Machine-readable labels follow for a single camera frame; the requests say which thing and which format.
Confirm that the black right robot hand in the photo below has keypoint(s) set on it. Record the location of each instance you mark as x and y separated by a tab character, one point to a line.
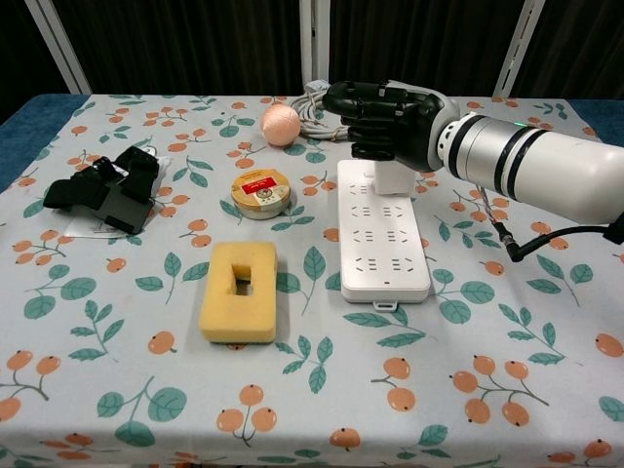
390	122

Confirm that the white power adapter plug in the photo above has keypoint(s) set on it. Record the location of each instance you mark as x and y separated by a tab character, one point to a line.
392	180

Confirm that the white power strip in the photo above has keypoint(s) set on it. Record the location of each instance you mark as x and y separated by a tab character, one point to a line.
382	244

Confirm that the pink ball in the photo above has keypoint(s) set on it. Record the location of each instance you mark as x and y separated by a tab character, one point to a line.
280	126

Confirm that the round tin with red label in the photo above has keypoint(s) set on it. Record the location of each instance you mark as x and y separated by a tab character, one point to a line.
260	192

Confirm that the dark curtain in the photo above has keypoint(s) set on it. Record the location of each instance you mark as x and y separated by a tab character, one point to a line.
195	44

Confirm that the yellow sponge with rectangular hole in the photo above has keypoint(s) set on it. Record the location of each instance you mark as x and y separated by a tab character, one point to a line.
239	292

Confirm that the floral tablecloth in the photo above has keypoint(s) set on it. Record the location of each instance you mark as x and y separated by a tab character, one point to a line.
312	390

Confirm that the clear plastic bag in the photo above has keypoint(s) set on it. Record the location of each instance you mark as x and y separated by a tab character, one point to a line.
85	229

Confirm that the white metal frame post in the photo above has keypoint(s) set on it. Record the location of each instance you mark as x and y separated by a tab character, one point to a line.
314	39
519	46
61	46

